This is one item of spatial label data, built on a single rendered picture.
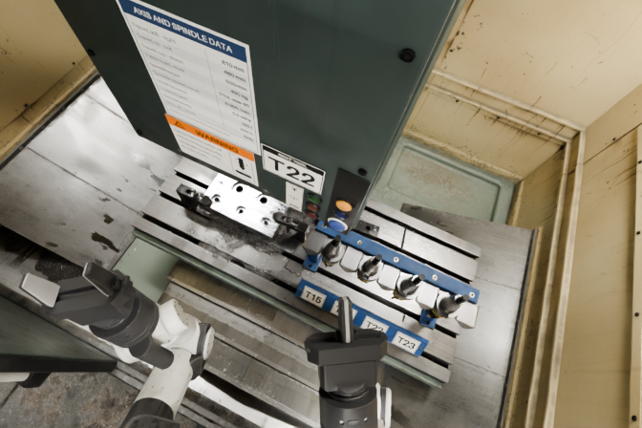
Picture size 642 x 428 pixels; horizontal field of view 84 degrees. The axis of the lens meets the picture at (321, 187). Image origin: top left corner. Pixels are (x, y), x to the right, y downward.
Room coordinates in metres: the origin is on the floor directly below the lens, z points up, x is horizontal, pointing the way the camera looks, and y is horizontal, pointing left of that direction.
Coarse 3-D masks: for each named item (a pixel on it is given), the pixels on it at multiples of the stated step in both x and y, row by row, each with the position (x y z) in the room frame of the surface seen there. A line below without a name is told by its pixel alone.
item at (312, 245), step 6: (312, 228) 0.36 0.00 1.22; (312, 234) 0.34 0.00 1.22; (318, 234) 0.35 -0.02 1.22; (324, 234) 0.35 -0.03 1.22; (306, 240) 0.32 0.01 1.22; (312, 240) 0.33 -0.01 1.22; (318, 240) 0.33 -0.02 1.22; (324, 240) 0.33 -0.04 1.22; (306, 246) 0.31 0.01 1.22; (312, 246) 0.31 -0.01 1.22; (318, 246) 0.31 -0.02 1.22; (312, 252) 0.29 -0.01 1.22; (318, 252) 0.30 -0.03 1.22
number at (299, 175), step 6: (288, 162) 0.26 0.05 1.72; (288, 168) 0.26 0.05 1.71; (294, 168) 0.25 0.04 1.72; (300, 168) 0.25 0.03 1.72; (288, 174) 0.26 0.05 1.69; (294, 174) 0.25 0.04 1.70; (300, 174) 0.25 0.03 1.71; (306, 174) 0.25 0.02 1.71; (312, 174) 0.25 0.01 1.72; (294, 180) 0.25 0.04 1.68; (300, 180) 0.25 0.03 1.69; (306, 180) 0.25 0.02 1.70; (312, 180) 0.25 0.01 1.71; (318, 180) 0.24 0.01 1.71; (312, 186) 0.25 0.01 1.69
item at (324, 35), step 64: (64, 0) 0.34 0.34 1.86; (192, 0) 0.29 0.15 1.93; (256, 0) 0.27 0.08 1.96; (320, 0) 0.25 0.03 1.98; (384, 0) 0.24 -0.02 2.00; (448, 0) 0.23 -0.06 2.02; (128, 64) 0.32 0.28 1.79; (256, 64) 0.27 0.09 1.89; (320, 64) 0.25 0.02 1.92; (384, 64) 0.24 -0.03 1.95; (320, 128) 0.25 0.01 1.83; (384, 128) 0.23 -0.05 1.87
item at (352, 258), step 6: (348, 246) 0.33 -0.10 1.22; (348, 252) 0.31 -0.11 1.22; (354, 252) 0.32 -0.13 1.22; (360, 252) 0.32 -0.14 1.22; (342, 258) 0.29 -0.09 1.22; (348, 258) 0.30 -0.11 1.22; (354, 258) 0.30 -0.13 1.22; (360, 258) 0.30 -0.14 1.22; (342, 264) 0.28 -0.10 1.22; (348, 264) 0.28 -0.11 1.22; (354, 264) 0.28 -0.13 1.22; (348, 270) 0.26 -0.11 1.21; (354, 270) 0.27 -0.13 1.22
